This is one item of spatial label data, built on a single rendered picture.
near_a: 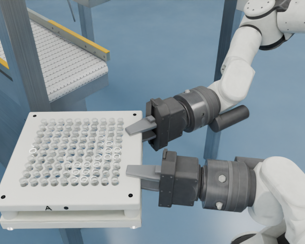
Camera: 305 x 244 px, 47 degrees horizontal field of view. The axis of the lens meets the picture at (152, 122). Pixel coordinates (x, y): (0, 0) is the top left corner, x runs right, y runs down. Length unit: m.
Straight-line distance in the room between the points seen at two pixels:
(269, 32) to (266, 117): 1.61
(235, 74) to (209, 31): 2.73
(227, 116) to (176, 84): 1.94
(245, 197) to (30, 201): 0.35
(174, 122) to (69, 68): 0.56
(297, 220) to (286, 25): 0.53
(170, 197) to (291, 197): 0.20
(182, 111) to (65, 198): 0.29
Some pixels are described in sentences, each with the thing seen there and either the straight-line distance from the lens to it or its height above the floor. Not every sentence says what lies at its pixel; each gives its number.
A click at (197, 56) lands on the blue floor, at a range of 3.11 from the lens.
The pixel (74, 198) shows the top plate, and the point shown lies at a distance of 0.62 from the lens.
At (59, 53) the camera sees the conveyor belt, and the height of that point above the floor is 0.94.
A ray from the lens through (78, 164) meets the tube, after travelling 0.66.
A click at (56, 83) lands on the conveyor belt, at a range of 1.14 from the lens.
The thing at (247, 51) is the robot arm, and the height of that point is 1.13.
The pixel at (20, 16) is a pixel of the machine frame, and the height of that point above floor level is 1.22.
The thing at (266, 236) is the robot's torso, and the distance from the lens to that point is 1.06.
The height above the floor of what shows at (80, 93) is 0.86.
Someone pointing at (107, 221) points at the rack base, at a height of 1.03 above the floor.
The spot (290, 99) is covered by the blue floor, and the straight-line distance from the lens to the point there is 2.77.
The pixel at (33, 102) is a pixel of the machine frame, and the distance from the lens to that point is 0.99.
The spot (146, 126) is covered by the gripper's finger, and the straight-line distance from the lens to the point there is 0.71.
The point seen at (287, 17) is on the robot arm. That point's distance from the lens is 0.96.
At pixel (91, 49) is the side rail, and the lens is 1.26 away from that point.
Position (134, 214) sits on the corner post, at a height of 1.05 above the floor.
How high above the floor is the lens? 1.57
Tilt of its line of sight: 41 degrees down
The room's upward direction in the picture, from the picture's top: straight up
